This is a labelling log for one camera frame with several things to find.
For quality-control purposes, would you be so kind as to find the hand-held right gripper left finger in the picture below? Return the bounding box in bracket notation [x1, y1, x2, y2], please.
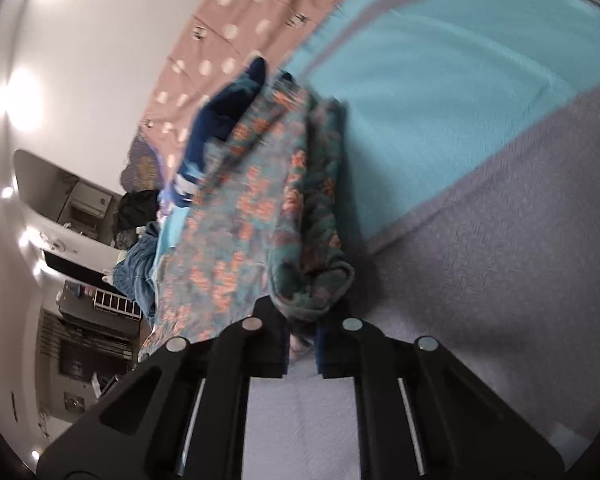
[36, 297, 288, 480]

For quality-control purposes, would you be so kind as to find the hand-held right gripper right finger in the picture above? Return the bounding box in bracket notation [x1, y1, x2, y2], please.
[316, 315, 566, 480]

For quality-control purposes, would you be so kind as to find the teal floral shirt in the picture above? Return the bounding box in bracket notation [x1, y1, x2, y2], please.
[137, 72, 356, 361]

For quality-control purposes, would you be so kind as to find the black clothes pile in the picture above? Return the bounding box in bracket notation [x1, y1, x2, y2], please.
[117, 190, 161, 235]

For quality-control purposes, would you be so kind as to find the teal blue blanket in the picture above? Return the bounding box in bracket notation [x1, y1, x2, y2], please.
[112, 232, 162, 317]

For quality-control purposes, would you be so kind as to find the dark blue patterned mattress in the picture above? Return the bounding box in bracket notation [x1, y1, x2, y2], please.
[120, 127, 167, 196]

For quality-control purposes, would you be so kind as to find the navy star print cloth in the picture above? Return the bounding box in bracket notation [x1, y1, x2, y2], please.
[172, 57, 268, 208]

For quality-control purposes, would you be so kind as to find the blue grey patchwork bed cover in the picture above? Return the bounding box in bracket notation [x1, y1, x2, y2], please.
[145, 0, 600, 480]

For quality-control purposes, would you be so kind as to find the pink polka dot sheet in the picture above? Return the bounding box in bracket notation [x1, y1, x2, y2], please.
[145, 0, 381, 181]

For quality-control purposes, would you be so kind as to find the white wire rack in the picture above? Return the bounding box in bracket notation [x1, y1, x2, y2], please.
[92, 287, 143, 320]

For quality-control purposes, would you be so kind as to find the mirrored wall cabinet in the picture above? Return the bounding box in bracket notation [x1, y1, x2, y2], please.
[67, 180, 112, 226]

